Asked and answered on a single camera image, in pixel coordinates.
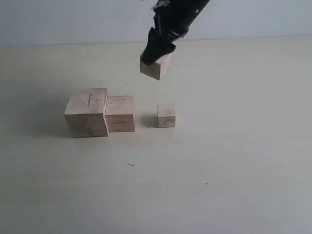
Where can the third largest wooden cube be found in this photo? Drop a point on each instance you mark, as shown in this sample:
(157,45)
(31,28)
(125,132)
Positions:
(158,69)

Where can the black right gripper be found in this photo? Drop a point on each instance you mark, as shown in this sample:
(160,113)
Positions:
(172,20)

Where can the smallest wooden cube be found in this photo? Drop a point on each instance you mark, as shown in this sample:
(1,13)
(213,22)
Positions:
(166,116)

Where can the second largest wooden cube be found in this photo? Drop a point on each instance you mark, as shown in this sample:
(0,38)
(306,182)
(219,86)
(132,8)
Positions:
(120,114)

